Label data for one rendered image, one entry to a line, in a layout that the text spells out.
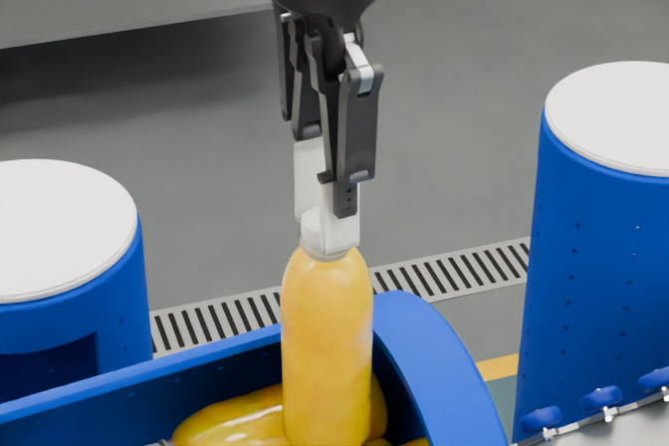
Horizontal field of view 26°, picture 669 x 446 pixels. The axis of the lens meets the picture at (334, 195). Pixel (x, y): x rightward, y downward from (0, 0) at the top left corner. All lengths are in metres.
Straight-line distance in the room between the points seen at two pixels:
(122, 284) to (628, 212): 0.63
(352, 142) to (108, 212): 0.76
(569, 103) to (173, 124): 2.08
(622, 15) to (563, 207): 2.62
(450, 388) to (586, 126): 0.76
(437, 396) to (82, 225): 0.64
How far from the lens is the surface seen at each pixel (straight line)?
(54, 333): 1.64
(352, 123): 0.98
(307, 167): 1.08
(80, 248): 1.66
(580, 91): 1.96
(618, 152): 1.83
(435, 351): 1.20
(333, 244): 1.07
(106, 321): 1.67
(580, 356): 2.00
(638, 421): 1.61
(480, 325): 3.18
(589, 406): 1.56
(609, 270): 1.90
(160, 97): 4.00
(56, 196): 1.75
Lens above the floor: 2.00
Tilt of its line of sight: 34 degrees down
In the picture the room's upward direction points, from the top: straight up
